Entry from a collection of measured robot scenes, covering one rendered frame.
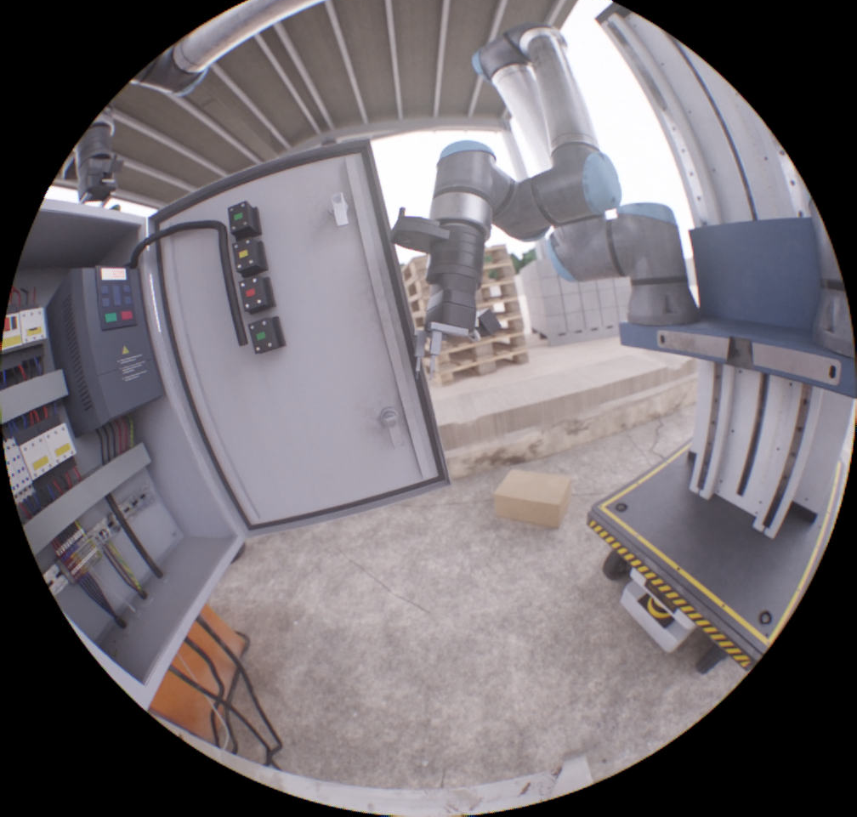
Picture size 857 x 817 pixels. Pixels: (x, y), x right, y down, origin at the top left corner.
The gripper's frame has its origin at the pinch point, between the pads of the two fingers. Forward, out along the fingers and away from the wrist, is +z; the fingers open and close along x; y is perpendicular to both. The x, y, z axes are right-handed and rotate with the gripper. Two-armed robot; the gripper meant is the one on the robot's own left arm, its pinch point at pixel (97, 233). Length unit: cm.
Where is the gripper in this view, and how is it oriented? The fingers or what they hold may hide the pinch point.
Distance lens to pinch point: 65.0
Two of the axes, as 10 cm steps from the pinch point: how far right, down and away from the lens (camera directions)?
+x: -0.9, -4.6, 8.8
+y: 9.5, -2.9, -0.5
